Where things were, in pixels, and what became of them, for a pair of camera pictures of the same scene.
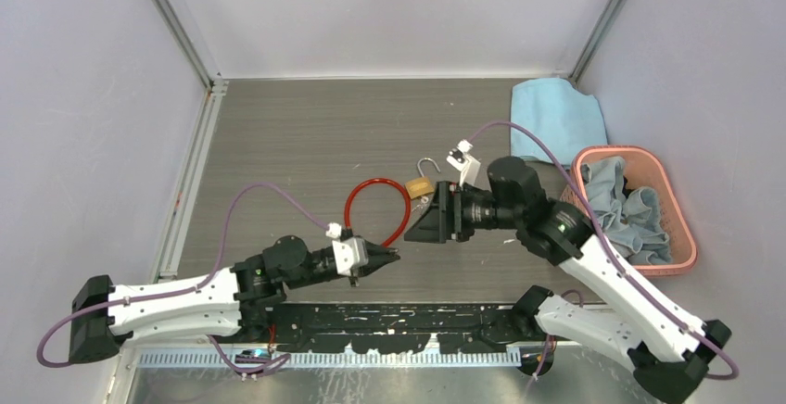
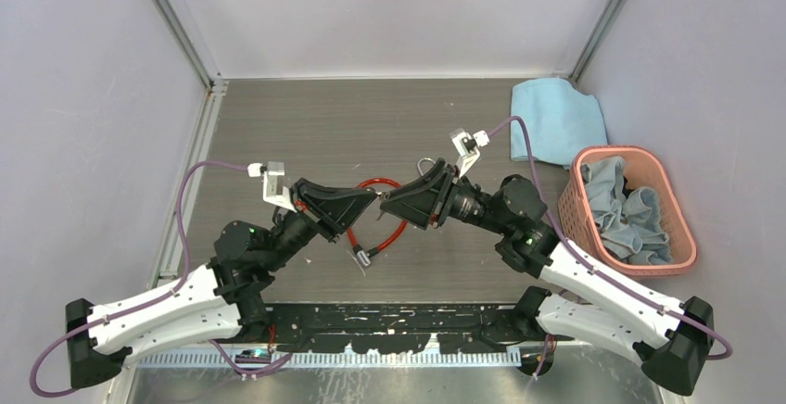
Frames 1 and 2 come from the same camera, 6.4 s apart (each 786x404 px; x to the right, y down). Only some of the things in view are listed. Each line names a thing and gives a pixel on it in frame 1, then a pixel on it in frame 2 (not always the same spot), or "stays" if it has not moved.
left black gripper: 376,255 → 333,208
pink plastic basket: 636,207 stays
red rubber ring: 371,181 stays
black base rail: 400,328 stays
